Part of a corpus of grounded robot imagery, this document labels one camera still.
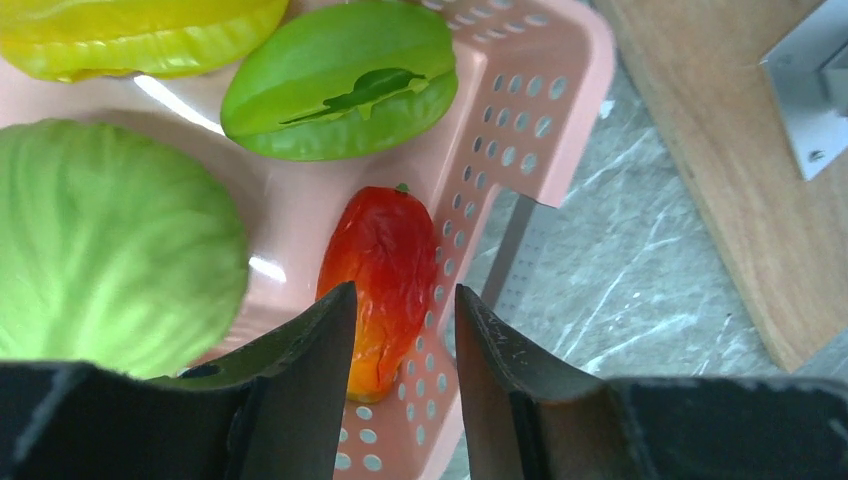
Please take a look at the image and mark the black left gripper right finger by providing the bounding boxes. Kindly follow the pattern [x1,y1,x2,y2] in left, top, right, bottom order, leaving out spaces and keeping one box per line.
[454,285,847,479]

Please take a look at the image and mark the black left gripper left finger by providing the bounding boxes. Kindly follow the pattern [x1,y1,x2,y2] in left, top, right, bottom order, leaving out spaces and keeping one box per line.
[1,282,357,479]

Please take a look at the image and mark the orange red pepper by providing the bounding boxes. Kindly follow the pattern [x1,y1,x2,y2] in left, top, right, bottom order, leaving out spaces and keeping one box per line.
[316,184,438,403]

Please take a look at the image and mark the green star fruit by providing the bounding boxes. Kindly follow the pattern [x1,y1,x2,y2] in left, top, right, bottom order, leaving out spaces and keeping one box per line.
[220,1,459,162]

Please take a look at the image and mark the pink plastic basket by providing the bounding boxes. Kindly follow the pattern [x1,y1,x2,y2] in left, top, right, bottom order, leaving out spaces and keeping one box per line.
[1,1,615,479]

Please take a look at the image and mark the yellow mango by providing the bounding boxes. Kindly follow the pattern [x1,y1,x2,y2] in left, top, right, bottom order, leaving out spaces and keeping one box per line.
[1,1,289,83]

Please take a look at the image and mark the green cabbage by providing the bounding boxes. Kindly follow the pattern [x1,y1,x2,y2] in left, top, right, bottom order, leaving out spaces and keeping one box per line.
[1,119,249,378]

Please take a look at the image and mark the wooden board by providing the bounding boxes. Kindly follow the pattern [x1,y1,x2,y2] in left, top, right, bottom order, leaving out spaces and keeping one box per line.
[597,1,847,371]

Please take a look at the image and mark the metal mounting bracket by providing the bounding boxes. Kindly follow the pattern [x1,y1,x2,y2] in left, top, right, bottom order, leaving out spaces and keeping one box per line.
[761,0,847,181]

